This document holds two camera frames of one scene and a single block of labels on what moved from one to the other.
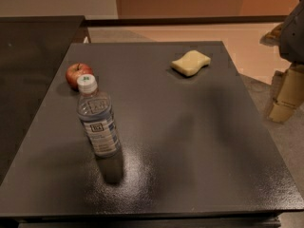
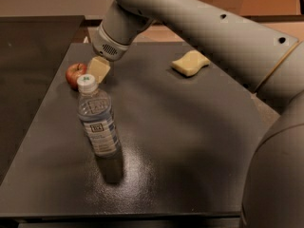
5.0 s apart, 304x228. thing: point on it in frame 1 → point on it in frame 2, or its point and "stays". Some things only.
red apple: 74,70 stays
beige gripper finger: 288,92 → 104,46
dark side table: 31,50 stays
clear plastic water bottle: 94,108 stays
